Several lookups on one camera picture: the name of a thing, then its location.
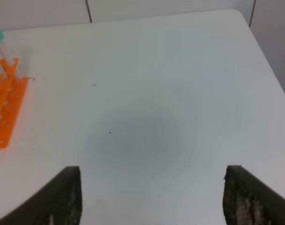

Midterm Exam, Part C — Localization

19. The orange test tube rack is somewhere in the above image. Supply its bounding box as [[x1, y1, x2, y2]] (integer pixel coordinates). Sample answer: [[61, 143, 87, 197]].
[[0, 58, 28, 150]]

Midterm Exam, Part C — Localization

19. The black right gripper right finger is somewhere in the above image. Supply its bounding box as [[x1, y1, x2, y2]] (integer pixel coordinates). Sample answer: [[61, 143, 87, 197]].
[[223, 165, 285, 225]]

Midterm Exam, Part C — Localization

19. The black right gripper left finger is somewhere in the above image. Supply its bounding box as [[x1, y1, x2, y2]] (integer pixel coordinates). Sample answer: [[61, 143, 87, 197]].
[[0, 166, 83, 225]]

